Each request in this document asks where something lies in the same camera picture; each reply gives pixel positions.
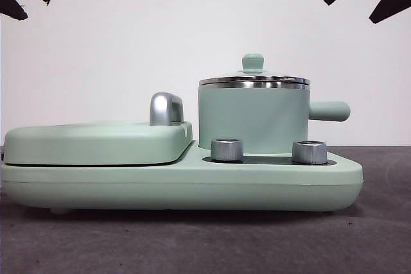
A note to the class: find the green breakfast machine base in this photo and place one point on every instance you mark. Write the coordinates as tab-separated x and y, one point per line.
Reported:
160	187

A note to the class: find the green hinged grill cover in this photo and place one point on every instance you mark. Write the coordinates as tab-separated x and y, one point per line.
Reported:
96	144

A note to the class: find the silver control knob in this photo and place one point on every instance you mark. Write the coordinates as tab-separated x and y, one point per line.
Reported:
226	150
309	152

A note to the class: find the glass lid with green knob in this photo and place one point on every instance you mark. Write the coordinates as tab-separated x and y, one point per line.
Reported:
253	62

